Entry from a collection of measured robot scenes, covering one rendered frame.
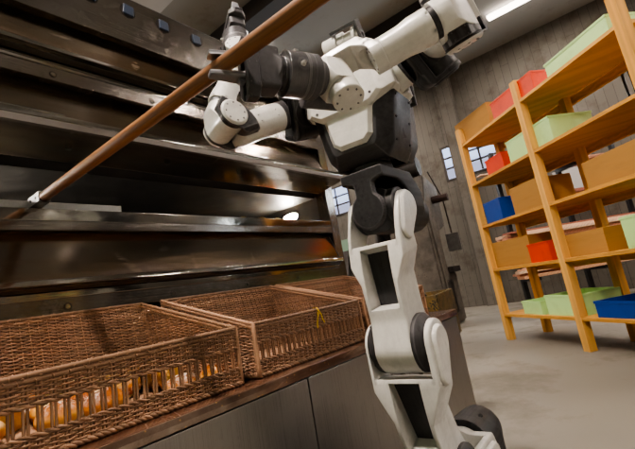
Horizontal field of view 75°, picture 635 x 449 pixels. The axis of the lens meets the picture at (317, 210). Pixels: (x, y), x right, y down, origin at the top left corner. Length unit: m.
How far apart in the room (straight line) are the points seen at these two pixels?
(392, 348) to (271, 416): 0.37
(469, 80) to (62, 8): 8.17
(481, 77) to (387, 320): 8.35
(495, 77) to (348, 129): 8.07
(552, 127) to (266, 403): 3.20
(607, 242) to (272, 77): 3.10
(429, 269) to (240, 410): 5.00
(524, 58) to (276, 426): 8.46
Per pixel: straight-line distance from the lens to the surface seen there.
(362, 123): 1.11
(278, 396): 1.22
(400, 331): 1.07
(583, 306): 3.87
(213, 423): 1.09
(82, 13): 1.93
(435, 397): 1.09
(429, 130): 9.35
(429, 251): 5.93
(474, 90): 9.19
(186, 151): 1.67
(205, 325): 1.29
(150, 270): 1.61
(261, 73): 0.78
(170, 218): 1.72
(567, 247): 3.85
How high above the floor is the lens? 0.78
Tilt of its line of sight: 11 degrees up
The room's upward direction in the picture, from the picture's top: 10 degrees counter-clockwise
